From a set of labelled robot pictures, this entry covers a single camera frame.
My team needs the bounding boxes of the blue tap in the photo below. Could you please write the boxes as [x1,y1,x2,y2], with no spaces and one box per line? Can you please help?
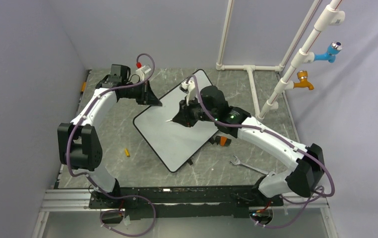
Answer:
[314,41,342,63]

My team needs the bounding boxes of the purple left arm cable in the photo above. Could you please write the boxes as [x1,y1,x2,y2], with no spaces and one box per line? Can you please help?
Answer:
[63,53,157,238]

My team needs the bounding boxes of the orange-black pen at wall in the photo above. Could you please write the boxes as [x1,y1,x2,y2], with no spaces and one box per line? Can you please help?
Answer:
[79,69,91,102]

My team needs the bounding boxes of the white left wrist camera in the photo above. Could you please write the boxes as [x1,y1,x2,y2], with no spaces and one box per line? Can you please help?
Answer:
[135,62,152,81]

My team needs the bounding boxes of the yellow marker cap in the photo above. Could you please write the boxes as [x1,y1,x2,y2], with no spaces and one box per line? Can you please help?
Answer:
[125,148,130,157]

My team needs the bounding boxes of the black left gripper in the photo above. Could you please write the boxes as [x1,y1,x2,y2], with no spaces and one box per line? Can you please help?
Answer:
[122,80,162,107]

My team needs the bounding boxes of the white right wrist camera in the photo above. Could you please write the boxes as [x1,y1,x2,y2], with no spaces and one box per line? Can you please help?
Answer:
[180,79,196,106]

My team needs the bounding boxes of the white whiteboard black frame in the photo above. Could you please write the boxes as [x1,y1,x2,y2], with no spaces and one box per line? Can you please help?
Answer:
[132,80,218,173]

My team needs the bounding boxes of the aluminium frame rail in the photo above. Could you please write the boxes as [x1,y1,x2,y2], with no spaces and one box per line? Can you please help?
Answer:
[32,189,339,238]

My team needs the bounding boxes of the white PVC pipe frame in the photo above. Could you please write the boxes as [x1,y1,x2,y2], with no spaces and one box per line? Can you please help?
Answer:
[216,0,345,120]

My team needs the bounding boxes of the orange tap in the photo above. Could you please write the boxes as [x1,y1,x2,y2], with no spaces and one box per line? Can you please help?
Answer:
[293,70,314,90]

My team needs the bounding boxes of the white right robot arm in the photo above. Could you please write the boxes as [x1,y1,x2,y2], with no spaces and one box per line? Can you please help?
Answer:
[171,83,324,206]

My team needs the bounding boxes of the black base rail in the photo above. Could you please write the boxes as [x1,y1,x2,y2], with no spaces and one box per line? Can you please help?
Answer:
[88,185,284,220]

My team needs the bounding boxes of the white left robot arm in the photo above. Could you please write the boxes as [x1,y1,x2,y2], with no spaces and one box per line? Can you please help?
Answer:
[57,62,162,208]

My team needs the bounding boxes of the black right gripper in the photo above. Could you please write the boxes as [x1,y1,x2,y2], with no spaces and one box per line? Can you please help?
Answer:
[173,95,217,128]

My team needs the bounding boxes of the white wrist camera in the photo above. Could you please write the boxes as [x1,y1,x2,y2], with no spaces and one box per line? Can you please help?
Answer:
[180,79,196,106]
[135,62,152,81]

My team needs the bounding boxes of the silver open-end wrench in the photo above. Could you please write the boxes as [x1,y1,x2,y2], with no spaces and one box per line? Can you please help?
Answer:
[229,156,277,176]

